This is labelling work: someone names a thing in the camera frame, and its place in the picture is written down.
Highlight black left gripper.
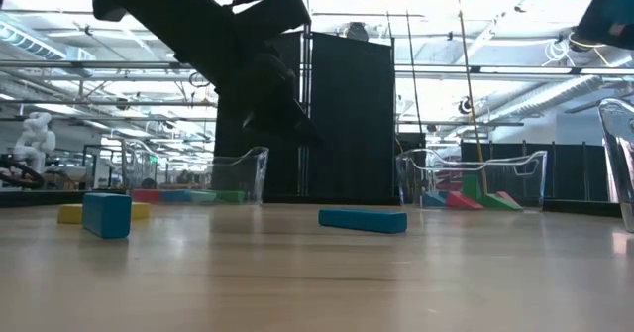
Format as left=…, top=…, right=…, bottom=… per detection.
left=217, top=49, right=324, bottom=145

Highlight light blue long block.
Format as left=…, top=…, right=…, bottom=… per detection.
left=317, top=208, right=409, bottom=235

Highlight small blue block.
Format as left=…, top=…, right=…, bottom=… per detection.
left=158, top=188, right=193, bottom=205

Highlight medium blue block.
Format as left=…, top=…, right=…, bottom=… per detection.
left=421, top=190, right=450, bottom=209

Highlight red wedge block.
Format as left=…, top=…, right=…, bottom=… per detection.
left=445, top=190, right=484, bottom=211

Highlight green wedge block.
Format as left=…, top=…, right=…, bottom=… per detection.
left=461, top=173, right=483, bottom=202
left=480, top=192, right=524, bottom=212

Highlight yellow long block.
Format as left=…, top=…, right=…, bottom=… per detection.
left=56, top=202, right=152, bottom=226

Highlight clear plastic bin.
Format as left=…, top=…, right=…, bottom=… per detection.
left=120, top=141, right=270, bottom=206
left=596, top=97, right=634, bottom=235
left=395, top=147, right=549, bottom=211

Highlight black room divider panel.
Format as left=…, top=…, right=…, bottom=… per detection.
left=213, top=20, right=399, bottom=200

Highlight black barrier panels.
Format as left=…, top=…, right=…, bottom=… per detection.
left=459, top=140, right=611, bottom=203

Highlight white humanoid robot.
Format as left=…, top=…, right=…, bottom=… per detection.
left=12, top=112, right=58, bottom=175

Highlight yellow cable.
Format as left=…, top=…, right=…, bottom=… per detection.
left=454, top=0, right=491, bottom=199

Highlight black metal rig frame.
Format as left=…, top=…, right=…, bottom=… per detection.
left=0, top=187, right=634, bottom=219

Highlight black curved hose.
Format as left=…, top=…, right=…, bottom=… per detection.
left=0, top=154, right=47, bottom=191

